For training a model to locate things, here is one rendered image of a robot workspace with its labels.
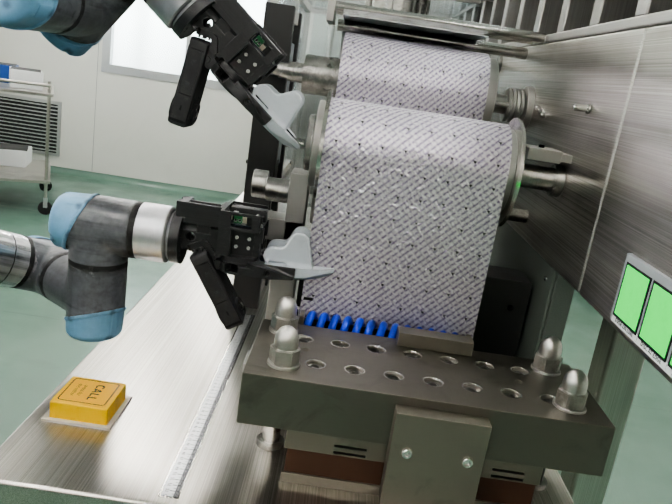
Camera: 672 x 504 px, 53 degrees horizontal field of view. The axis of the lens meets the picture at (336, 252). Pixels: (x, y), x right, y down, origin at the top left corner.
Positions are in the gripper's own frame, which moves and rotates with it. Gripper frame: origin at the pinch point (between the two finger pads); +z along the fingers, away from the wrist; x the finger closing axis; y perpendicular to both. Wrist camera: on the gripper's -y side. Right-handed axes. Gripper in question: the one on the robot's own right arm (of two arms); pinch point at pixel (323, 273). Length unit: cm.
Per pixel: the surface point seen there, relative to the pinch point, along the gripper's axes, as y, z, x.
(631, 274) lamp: 11.5, 29.0, -22.8
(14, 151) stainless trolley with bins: -71, -253, 429
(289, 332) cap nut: -1.8, -2.6, -17.3
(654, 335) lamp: 8.1, 29.0, -30.0
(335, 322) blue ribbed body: -5.2, 2.5, -3.4
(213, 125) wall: -41, -126, 556
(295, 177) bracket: 10.9, -5.8, 7.1
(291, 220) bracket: 4.8, -5.6, 7.0
